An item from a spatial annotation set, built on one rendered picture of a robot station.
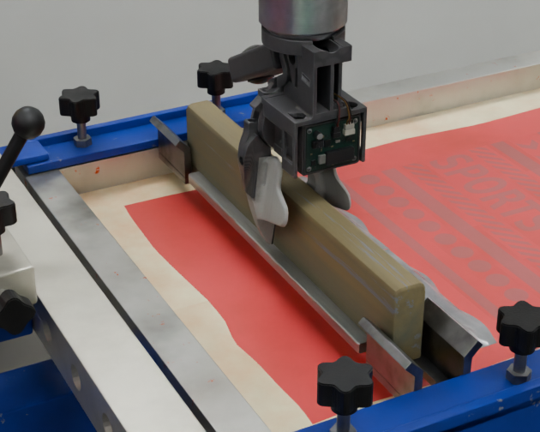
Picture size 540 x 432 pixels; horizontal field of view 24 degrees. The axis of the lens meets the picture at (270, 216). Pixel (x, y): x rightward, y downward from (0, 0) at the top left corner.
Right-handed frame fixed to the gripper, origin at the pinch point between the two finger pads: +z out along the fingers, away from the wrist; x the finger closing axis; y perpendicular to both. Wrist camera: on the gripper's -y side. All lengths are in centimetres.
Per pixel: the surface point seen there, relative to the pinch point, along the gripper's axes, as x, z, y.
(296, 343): -4.6, 6.3, 9.8
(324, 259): -1.5, -1.2, 9.1
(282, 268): -2.8, 2.4, 3.8
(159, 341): -17.0, 2.8, 8.7
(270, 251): -2.4, 2.3, 0.7
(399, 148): 24.5, 6.3, -18.9
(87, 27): 49, 57, -200
